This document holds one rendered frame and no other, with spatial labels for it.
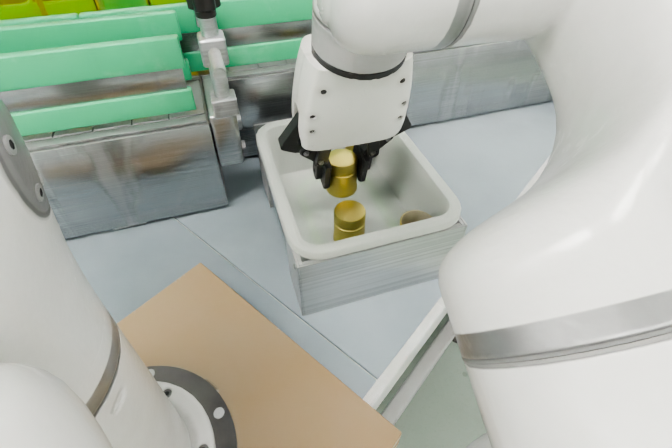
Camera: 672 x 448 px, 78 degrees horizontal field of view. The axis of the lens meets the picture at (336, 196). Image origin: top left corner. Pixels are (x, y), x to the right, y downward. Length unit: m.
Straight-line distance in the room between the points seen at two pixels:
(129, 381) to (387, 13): 0.21
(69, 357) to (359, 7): 0.18
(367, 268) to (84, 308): 0.26
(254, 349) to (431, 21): 0.30
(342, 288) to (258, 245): 0.13
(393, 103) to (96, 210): 0.36
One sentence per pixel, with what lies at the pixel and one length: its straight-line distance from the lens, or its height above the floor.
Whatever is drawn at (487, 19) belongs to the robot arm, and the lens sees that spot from 0.22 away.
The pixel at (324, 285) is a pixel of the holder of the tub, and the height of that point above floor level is 0.79.
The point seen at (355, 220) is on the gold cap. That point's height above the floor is 0.81.
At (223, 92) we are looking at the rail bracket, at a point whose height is 0.91.
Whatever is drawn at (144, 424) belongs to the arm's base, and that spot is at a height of 0.88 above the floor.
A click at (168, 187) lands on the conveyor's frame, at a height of 0.80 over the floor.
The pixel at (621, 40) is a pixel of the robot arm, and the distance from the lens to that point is 0.22.
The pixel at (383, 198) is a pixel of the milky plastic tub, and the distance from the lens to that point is 0.52.
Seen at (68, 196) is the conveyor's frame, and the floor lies 0.82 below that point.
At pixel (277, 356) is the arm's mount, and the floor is 0.77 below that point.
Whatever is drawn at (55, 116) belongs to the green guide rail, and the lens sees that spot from 0.50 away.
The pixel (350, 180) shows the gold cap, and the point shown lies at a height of 0.83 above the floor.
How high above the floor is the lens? 1.12
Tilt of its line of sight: 42 degrees down
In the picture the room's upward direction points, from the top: straight up
